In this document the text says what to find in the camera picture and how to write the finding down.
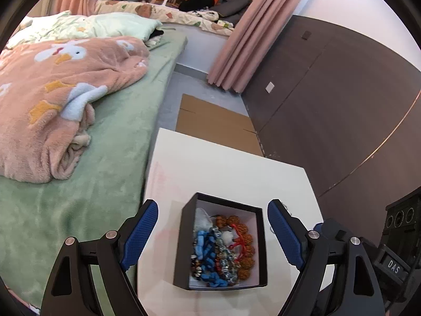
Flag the red string bracelet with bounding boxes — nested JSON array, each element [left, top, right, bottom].
[[226, 222, 248, 254]]

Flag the brown bead bracelet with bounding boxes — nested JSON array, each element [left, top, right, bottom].
[[215, 214, 255, 281]]

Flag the white shell pendant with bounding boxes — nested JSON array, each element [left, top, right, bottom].
[[193, 208, 215, 233]]

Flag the blue bead bracelet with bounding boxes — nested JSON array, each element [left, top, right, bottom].
[[193, 230, 230, 288]]

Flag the black jewelry box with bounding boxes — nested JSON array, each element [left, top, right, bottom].
[[173, 192, 268, 291]]

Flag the green bed sheet mattress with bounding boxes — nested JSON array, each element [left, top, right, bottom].
[[1, 29, 188, 307]]

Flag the white low table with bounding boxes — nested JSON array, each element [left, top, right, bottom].
[[137, 129, 323, 315]]

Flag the brown cardboard floor sheet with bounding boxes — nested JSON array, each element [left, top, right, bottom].
[[176, 94, 263, 156]]

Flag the dark brown wardrobe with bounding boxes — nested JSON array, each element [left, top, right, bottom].
[[242, 16, 420, 242]]

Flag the pink fleece blanket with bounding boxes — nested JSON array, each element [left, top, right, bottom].
[[1, 36, 149, 183]]

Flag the pink curtain by wardrobe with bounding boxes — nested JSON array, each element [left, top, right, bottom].
[[207, 0, 301, 93]]

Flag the floral window seat cushion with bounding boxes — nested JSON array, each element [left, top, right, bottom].
[[94, 0, 234, 36]]

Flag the light green floral quilt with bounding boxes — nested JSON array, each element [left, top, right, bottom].
[[6, 11, 162, 49]]

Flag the white wall switch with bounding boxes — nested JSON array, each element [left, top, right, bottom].
[[265, 82, 275, 93]]

